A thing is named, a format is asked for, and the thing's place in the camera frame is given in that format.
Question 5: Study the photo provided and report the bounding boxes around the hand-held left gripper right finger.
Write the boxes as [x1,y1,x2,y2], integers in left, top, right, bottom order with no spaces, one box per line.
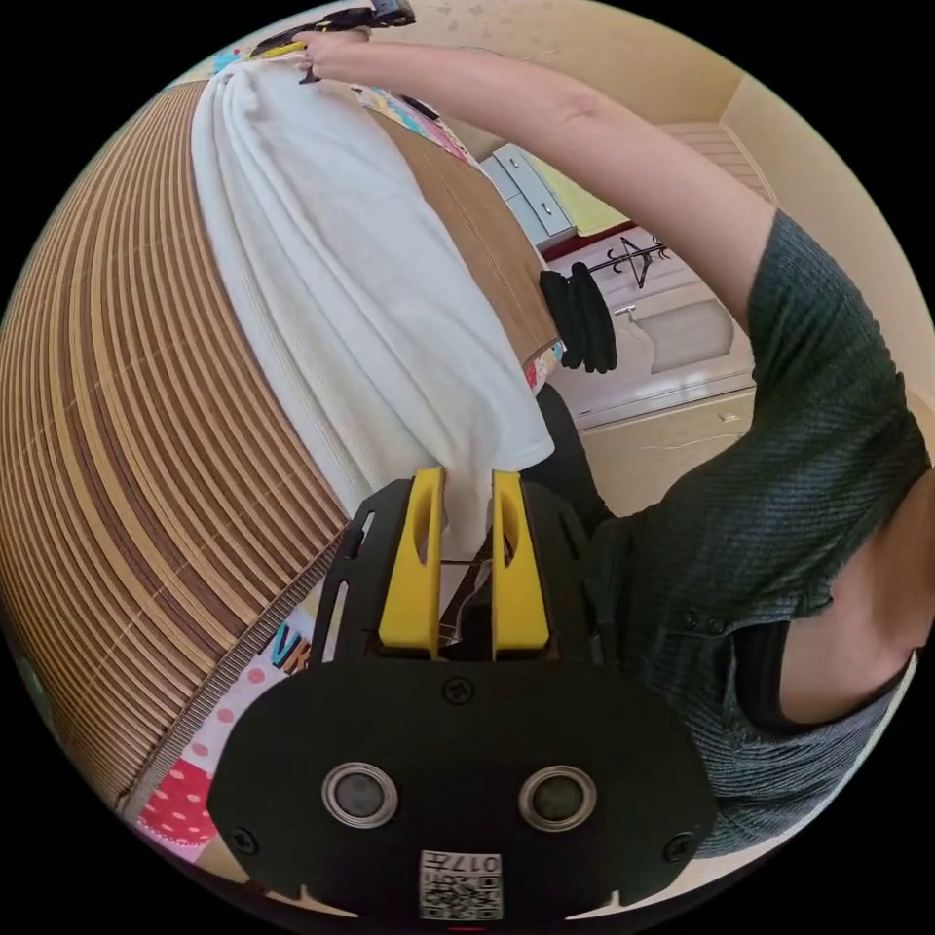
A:
[490,469,550,656]

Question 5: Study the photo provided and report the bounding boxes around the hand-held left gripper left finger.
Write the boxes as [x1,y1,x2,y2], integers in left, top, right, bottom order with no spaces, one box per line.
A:
[378,467,446,655]

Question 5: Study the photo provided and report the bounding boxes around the white pants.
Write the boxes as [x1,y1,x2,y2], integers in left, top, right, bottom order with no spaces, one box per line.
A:
[189,59,558,558]

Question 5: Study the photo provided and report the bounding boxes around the person's right forearm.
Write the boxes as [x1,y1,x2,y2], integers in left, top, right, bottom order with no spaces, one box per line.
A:
[358,39,658,193]

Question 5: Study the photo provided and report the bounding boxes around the person's right hand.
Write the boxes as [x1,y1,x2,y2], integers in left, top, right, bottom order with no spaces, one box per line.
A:
[294,31,372,83]

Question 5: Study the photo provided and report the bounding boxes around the grey cupboard with drawers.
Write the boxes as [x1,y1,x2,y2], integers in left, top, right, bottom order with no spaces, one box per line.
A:
[480,142,580,255]

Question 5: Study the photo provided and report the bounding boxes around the black coat rack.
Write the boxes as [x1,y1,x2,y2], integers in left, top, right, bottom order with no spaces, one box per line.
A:
[539,233,672,377]

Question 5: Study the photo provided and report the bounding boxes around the person's body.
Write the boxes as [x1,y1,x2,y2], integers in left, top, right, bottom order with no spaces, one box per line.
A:
[516,109,935,862]

